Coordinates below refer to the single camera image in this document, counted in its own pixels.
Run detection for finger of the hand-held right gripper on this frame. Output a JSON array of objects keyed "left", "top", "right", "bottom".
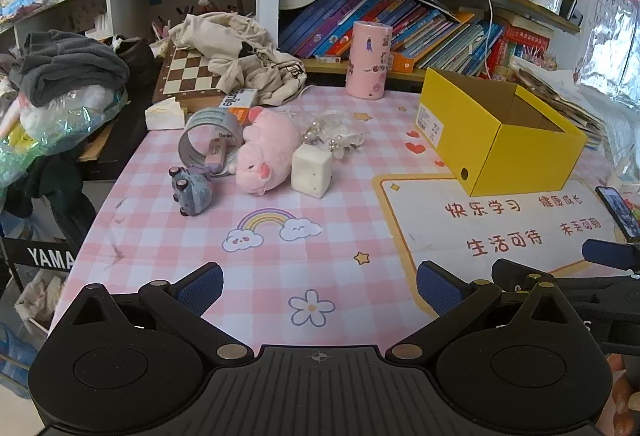
[
  {"left": 581, "top": 238, "right": 640, "bottom": 273},
  {"left": 491, "top": 258, "right": 640, "bottom": 302}
]

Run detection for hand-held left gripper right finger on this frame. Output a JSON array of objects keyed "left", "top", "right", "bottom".
[{"left": 385, "top": 260, "right": 573, "bottom": 364}]

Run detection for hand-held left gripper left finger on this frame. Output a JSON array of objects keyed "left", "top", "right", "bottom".
[{"left": 70, "top": 262, "right": 256, "bottom": 364}]

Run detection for grey toy car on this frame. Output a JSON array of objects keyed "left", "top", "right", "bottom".
[{"left": 170, "top": 167, "right": 213, "bottom": 218}]

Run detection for yellow cardboard box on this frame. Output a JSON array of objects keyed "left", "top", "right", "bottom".
[{"left": 416, "top": 67, "right": 589, "bottom": 198}]

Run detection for pink cosmetic tube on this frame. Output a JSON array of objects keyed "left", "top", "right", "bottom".
[{"left": 205, "top": 138, "right": 228, "bottom": 174}]

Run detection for pink plush pig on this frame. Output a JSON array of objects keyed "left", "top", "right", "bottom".
[{"left": 229, "top": 106, "right": 302, "bottom": 196}]

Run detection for white speckled foam cube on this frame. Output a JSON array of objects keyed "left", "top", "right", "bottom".
[{"left": 291, "top": 143, "right": 334, "bottom": 199}]

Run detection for grey tape roll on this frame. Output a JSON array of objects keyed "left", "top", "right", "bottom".
[{"left": 178, "top": 108, "right": 246, "bottom": 174}]

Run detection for white ribbon bow with pearls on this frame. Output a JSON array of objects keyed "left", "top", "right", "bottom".
[{"left": 300, "top": 111, "right": 368, "bottom": 162}]

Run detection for person's right hand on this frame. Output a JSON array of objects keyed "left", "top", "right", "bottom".
[{"left": 607, "top": 355, "right": 640, "bottom": 422}]

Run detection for smartphone on stand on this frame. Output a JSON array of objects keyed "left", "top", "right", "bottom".
[{"left": 595, "top": 186, "right": 640, "bottom": 239}]

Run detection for pink checked tablecloth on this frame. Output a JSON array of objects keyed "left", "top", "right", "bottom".
[{"left": 50, "top": 83, "right": 640, "bottom": 357}]

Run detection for stack of loose papers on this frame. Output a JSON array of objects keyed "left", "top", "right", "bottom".
[{"left": 510, "top": 56, "right": 608, "bottom": 147}]

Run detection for cream paper box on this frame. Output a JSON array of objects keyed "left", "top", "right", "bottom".
[{"left": 145, "top": 97, "right": 186, "bottom": 131}]

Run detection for dark cloth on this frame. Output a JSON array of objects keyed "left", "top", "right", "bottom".
[{"left": 0, "top": 151, "right": 96, "bottom": 257}]

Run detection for black electronic keyboard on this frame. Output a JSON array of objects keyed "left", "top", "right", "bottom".
[{"left": 0, "top": 236, "right": 81, "bottom": 274}]

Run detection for silver foil sheet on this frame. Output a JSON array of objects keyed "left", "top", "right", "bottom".
[{"left": 580, "top": 1, "right": 640, "bottom": 107}]

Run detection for wooden chessboard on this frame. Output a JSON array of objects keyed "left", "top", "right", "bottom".
[{"left": 151, "top": 43, "right": 236, "bottom": 109}]

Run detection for clear plastic bag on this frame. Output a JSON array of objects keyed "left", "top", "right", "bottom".
[{"left": 0, "top": 86, "right": 128, "bottom": 187}]

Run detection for red book boxes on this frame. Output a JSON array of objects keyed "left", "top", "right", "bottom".
[{"left": 492, "top": 23, "right": 551, "bottom": 82}]

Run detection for pink printed canister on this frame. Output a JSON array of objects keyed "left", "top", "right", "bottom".
[{"left": 346, "top": 21, "right": 392, "bottom": 100}]

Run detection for black bag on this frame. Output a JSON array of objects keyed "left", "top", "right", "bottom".
[{"left": 112, "top": 36, "right": 161, "bottom": 92}]

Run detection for beige canvas bag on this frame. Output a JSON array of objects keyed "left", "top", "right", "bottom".
[{"left": 167, "top": 12, "right": 307, "bottom": 107}]

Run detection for row of colourful slanted books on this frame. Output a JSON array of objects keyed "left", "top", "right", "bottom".
[{"left": 277, "top": 0, "right": 506, "bottom": 77}]

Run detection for grey folded cloth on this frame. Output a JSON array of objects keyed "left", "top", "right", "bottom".
[{"left": 10, "top": 30, "right": 131, "bottom": 107}]

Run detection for white charging cable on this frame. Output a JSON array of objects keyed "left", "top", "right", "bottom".
[{"left": 440, "top": 0, "right": 496, "bottom": 77}]

